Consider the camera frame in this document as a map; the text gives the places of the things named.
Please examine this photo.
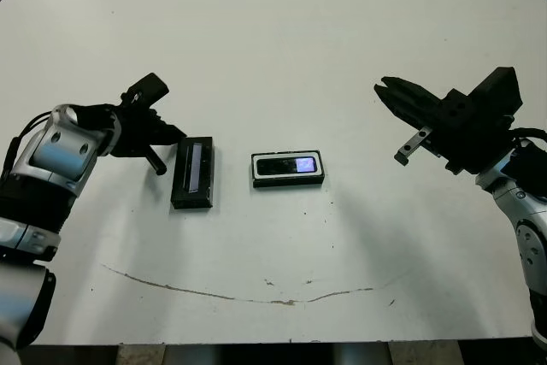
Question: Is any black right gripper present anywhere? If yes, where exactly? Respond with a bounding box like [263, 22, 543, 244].
[373, 76, 515, 176]

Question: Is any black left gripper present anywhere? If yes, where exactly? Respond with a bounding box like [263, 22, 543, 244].
[105, 103, 190, 177]

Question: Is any black box lid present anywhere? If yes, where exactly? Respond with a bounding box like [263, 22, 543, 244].
[169, 136, 215, 211]

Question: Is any black box with white insert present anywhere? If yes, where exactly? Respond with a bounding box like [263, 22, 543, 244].
[250, 150, 326, 190]

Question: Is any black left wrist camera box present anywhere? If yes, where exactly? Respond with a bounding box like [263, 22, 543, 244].
[121, 73, 171, 106]

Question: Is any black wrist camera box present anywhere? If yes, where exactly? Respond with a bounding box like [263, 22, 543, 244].
[469, 66, 525, 117]
[121, 73, 171, 106]

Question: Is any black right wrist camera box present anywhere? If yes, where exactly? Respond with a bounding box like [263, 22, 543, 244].
[469, 66, 525, 117]

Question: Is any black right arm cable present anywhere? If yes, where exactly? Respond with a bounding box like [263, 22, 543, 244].
[510, 127, 547, 148]

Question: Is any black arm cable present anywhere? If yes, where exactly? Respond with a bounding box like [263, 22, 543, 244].
[0, 111, 55, 180]
[510, 127, 547, 148]

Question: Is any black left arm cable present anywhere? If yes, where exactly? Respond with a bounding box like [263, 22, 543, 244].
[0, 111, 55, 180]

